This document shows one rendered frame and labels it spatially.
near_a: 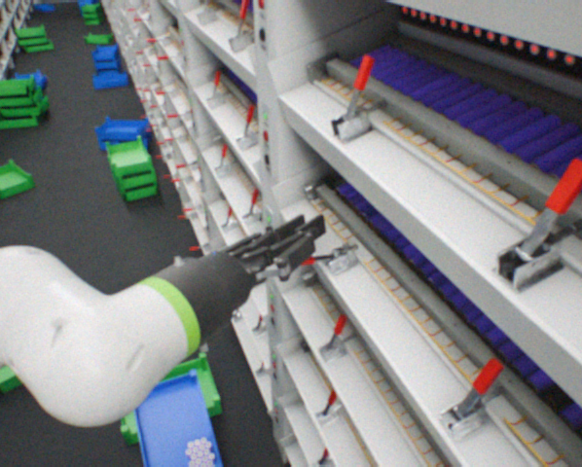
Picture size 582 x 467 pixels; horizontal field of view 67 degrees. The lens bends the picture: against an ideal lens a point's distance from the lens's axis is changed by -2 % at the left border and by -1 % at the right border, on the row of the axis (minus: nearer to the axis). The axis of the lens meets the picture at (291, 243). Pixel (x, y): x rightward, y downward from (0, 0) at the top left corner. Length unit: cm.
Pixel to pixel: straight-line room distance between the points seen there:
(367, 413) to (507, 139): 45
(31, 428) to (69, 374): 132
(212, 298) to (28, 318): 17
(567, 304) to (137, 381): 34
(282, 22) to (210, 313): 40
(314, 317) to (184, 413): 76
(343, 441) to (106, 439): 88
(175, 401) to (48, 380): 111
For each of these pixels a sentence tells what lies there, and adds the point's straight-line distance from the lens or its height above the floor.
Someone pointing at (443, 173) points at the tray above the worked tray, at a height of 111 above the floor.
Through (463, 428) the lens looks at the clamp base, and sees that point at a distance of 50.
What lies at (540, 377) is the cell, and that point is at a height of 94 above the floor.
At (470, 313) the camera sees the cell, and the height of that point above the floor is 94.
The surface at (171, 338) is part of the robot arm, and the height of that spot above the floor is 99.
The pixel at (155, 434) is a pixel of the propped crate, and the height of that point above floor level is 6.
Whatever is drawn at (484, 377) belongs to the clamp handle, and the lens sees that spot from 46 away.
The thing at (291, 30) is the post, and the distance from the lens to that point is 67.
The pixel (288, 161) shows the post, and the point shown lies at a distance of 74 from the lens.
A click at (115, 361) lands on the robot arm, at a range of 40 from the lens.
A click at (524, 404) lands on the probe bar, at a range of 50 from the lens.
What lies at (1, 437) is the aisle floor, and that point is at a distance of 175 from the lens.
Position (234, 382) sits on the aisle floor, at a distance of 162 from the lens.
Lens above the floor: 131
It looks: 37 degrees down
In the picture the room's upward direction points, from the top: straight up
